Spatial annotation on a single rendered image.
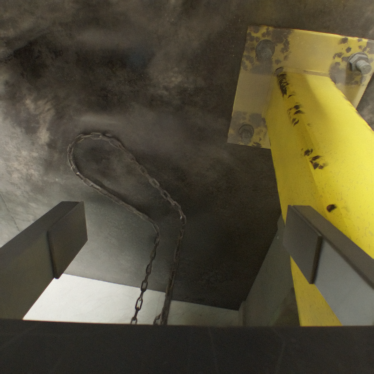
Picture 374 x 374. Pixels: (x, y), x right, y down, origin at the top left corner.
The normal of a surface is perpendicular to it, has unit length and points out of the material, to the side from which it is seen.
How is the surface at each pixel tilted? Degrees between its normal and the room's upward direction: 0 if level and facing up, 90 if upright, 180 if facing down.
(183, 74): 0
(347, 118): 90
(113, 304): 90
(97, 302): 90
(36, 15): 0
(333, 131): 90
